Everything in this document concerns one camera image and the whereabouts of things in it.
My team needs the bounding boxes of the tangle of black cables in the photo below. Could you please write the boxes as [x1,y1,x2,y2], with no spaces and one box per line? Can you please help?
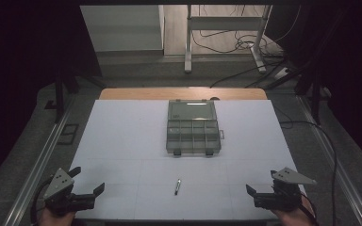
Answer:
[190,4,303,89]

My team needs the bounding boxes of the white power strip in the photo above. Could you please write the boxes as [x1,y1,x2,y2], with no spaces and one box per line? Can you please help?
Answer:
[272,66,290,81]

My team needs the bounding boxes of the person's right hand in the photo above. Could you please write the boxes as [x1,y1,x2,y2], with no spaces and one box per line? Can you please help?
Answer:
[271,197,316,226]

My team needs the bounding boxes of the aluminium floor rail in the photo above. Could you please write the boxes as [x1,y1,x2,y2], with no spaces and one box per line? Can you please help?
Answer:
[296,93,362,226]
[2,93,78,226]

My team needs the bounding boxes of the dark pen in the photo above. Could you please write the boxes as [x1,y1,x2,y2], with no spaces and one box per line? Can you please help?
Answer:
[173,178,182,197]

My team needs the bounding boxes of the black metal stand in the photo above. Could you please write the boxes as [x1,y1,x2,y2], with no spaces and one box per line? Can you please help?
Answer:
[263,59,333,125]
[44,67,107,124]

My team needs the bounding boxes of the white table mat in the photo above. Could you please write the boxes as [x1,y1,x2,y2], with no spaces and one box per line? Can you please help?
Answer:
[70,99,306,221]

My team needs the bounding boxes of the long black floor cable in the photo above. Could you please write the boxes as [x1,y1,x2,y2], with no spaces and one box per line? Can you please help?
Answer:
[272,105,338,226]

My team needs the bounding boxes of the wooden table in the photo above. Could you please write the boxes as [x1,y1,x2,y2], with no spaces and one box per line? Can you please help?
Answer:
[98,87,269,101]

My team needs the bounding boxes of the black floor frame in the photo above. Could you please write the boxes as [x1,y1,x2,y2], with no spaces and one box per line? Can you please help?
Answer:
[57,123,80,146]

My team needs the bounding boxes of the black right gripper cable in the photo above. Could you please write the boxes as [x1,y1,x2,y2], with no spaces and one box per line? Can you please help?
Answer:
[298,191,320,226]

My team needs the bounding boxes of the white desk frame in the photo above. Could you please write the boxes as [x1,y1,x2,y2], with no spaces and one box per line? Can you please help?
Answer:
[183,4,273,75]

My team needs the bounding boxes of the white cabinet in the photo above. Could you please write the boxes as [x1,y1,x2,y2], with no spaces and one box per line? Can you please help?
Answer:
[79,4,166,54]

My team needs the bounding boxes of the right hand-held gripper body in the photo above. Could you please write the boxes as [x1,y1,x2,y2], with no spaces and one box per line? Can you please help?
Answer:
[254,167,318,213]

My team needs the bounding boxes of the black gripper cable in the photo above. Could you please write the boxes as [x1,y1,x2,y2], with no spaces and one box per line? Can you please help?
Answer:
[29,176,55,225]
[298,191,320,226]

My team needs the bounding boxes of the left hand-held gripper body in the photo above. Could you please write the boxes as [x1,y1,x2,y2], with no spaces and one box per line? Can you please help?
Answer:
[42,168,96,218]

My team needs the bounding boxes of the clear plastic compartment box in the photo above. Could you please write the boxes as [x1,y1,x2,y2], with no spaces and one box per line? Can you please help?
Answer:
[165,99,226,158]

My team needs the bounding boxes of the person's left hand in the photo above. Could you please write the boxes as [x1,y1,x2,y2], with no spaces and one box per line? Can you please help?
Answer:
[38,207,77,226]

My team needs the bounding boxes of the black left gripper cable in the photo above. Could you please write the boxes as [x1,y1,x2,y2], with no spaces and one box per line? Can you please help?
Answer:
[29,176,55,225]

